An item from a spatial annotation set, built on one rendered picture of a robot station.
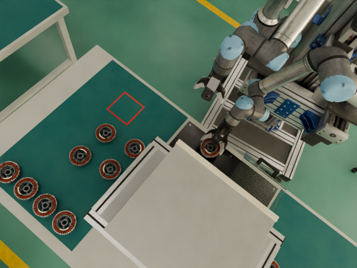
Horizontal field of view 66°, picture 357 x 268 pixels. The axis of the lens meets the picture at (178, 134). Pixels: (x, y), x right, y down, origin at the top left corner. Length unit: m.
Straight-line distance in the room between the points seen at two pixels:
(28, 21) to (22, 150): 0.87
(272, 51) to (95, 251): 1.19
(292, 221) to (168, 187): 0.94
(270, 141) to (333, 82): 1.30
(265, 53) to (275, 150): 1.44
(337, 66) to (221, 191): 0.66
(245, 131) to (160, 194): 1.54
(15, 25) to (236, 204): 1.73
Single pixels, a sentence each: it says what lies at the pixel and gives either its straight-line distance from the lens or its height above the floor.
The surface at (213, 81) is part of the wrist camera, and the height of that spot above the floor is 1.31.
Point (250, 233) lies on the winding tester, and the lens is 0.99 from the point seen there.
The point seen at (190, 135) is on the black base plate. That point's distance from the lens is 1.60.
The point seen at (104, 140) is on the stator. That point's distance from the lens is 1.55.
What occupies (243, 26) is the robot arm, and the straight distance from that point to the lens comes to 1.11.
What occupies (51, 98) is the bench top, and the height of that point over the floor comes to 0.75.
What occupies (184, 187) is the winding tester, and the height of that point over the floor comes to 1.32.
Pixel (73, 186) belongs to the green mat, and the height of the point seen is 0.75.
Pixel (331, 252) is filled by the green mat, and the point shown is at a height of 0.75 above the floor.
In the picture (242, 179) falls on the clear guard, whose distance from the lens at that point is 1.28.
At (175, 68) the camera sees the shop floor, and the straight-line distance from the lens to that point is 2.75.
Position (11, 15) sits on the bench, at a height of 0.75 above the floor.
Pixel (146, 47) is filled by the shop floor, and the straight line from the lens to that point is 2.87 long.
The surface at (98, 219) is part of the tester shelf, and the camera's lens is 1.13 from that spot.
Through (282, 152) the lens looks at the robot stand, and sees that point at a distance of 2.44.
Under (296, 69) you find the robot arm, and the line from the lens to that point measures 1.36.
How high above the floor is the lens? 2.23
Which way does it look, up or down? 67 degrees down
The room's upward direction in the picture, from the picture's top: 21 degrees clockwise
